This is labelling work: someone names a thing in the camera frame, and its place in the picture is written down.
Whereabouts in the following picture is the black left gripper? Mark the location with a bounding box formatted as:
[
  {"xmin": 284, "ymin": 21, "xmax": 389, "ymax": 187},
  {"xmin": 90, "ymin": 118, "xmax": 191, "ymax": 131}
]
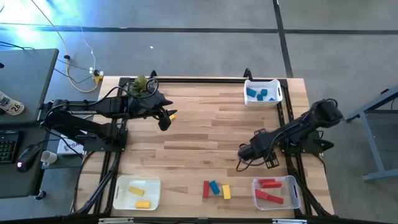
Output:
[{"xmin": 129, "ymin": 90, "xmax": 178, "ymax": 132}]

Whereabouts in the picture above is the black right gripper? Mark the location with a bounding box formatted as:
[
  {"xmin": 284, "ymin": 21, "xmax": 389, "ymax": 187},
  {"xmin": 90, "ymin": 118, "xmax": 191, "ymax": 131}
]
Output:
[{"xmin": 237, "ymin": 128, "xmax": 280, "ymax": 170}]

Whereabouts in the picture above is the clear plastic bin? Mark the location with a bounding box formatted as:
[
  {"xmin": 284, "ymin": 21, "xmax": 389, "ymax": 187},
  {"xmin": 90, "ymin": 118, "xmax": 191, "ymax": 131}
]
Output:
[{"xmin": 251, "ymin": 175, "xmax": 302, "ymax": 211}]

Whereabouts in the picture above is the small green potted plant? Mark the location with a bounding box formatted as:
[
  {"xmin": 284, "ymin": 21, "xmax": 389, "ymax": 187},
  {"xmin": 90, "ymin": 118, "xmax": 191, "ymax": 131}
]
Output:
[{"xmin": 127, "ymin": 74, "xmax": 150, "ymax": 97}]

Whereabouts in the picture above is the blue cylinder block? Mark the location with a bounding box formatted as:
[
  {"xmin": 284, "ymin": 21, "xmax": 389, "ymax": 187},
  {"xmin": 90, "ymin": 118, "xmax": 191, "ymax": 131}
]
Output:
[{"xmin": 208, "ymin": 180, "xmax": 221, "ymax": 195}]

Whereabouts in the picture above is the grey metal table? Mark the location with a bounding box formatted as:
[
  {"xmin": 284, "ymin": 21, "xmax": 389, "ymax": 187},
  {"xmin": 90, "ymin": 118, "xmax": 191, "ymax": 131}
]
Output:
[{"xmin": 344, "ymin": 85, "xmax": 398, "ymax": 183}]

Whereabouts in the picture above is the white printed box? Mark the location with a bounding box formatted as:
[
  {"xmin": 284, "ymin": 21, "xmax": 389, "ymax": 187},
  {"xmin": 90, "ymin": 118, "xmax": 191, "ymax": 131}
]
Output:
[{"xmin": 57, "ymin": 134, "xmax": 86, "ymax": 156}]

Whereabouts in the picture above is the white cup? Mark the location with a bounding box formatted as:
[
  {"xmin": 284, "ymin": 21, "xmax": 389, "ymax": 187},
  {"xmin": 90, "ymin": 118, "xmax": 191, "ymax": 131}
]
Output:
[{"xmin": 40, "ymin": 150, "xmax": 58, "ymax": 167}]

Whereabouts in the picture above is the black computer mouse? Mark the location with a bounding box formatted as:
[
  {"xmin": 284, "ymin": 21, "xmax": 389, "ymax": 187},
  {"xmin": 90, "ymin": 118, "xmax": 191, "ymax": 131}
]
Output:
[{"xmin": 16, "ymin": 144, "xmax": 42, "ymax": 173}]

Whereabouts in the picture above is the black keyboard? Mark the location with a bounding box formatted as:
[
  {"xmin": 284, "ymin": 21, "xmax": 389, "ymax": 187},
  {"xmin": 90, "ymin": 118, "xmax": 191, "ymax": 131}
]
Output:
[{"xmin": 0, "ymin": 129, "xmax": 24, "ymax": 165}]

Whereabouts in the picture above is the dark grey desk top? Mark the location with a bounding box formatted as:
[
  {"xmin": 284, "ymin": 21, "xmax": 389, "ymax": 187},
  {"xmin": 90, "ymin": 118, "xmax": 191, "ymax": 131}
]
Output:
[{"xmin": 0, "ymin": 123, "xmax": 48, "ymax": 200}]

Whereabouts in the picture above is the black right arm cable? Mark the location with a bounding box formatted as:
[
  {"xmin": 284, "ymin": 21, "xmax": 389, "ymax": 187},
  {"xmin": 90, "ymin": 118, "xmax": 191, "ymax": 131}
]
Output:
[{"xmin": 234, "ymin": 155, "xmax": 259, "ymax": 173}]

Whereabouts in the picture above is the black aluminium table frame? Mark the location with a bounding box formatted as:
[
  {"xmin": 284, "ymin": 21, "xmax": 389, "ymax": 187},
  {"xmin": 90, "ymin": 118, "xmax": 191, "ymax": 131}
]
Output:
[{"xmin": 70, "ymin": 68, "xmax": 336, "ymax": 218}]

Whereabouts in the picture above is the white plastic bin with handles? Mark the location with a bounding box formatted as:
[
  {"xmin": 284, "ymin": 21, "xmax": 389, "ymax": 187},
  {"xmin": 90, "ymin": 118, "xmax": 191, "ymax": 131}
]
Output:
[
  {"xmin": 243, "ymin": 78, "xmax": 284, "ymax": 108},
  {"xmin": 112, "ymin": 175, "xmax": 162, "ymax": 211}
]

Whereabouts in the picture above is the silver metal bracket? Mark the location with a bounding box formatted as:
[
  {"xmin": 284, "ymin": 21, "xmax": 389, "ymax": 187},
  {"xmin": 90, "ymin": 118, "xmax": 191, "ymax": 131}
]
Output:
[
  {"xmin": 272, "ymin": 218, "xmax": 308, "ymax": 224},
  {"xmin": 98, "ymin": 217, "xmax": 134, "ymax": 224}
]

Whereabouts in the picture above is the thin white cable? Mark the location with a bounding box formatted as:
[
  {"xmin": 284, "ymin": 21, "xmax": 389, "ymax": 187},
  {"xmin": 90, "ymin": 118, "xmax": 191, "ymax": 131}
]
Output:
[{"xmin": 73, "ymin": 12, "xmax": 97, "ymax": 74}]

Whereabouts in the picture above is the yellow cable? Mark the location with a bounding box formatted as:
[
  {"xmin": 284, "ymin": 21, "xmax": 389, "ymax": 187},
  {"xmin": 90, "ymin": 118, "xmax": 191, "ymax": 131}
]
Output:
[{"xmin": 30, "ymin": 0, "xmax": 103, "ymax": 94}]

